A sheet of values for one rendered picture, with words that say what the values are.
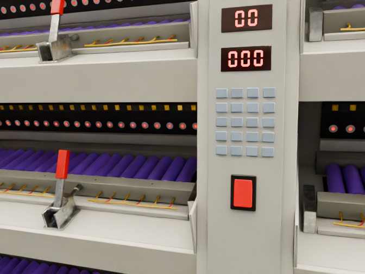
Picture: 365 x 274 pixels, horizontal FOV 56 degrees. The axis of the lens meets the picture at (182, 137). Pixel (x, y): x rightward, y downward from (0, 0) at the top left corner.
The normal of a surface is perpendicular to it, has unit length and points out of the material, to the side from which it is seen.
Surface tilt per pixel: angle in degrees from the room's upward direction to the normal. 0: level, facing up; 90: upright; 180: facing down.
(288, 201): 90
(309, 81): 111
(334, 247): 21
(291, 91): 90
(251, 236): 90
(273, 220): 90
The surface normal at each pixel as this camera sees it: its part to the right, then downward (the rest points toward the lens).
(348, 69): -0.29, 0.43
